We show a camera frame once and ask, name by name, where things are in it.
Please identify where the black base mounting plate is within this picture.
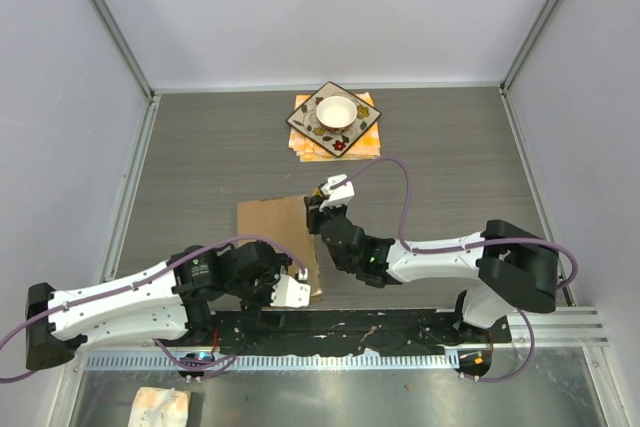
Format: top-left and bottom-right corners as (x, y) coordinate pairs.
(211, 309), (512, 357)

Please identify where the orange checkered folded cloth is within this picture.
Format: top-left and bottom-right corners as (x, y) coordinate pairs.
(288, 92), (381, 162)

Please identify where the brown cardboard express box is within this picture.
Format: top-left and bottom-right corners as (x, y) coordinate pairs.
(236, 195), (322, 302)

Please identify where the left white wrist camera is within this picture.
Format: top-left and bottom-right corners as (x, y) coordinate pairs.
(269, 274), (311, 309)

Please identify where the white orange paper packet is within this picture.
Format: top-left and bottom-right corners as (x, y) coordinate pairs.
(127, 387), (191, 427)

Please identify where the square floral ceramic plate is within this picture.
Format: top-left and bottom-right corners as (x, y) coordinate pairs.
(286, 81), (381, 159)

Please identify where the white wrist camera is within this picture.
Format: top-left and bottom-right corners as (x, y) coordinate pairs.
(269, 274), (311, 309)
(319, 174), (355, 211)

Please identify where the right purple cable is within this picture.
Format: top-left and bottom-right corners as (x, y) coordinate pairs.
(344, 156), (579, 383)

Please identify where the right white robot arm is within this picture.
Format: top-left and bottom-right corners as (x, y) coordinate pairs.
(303, 195), (558, 342)

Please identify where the aluminium frame rail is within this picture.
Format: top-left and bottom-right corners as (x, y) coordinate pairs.
(508, 307), (609, 348)

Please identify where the white slotted cable duct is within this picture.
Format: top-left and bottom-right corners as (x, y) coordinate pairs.
(85, 350), (459, 372)

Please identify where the purple cable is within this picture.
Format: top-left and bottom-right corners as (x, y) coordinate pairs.
(0, 234), (309, 386)
(344, 156), (579, 383)

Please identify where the white ceramic bowl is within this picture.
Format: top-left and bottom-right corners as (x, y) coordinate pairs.
(316, 96), (357, 132)

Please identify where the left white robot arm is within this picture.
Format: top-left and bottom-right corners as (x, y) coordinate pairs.
(25, 236), (310, 371)

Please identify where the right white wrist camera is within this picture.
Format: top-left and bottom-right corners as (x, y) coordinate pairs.
(319, 174), (355, 211)

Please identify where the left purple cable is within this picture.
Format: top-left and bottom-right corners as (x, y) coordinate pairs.
(0, 234), (309, 386)

